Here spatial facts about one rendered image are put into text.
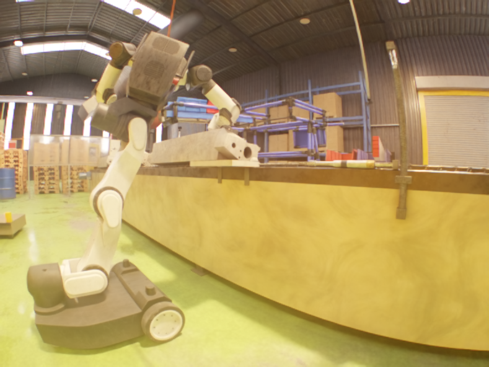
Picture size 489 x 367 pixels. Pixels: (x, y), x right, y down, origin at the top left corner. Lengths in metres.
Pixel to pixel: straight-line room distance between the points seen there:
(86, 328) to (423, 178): 1.34
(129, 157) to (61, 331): 0.80
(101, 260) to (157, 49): 0.95
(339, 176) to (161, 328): 0.97
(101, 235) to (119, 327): 0.40
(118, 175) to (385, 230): 1.08
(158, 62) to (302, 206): 0.89
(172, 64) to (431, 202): 1.15
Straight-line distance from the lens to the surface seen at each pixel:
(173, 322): 1.06
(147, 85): 1.02
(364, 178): 0.86
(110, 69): 1.27
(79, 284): 1.03
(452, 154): 11.41
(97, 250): 1.04
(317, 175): 0.93
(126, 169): 1.02
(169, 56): 1.06
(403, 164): 0.81
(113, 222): 0.97
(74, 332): 1.03
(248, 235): 1.18
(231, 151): 1.26
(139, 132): 1.01
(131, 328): 1.05
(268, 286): 1.19
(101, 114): 1.01
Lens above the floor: 0.75
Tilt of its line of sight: 3 degrees down
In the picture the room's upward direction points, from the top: 1 degrees clockwise
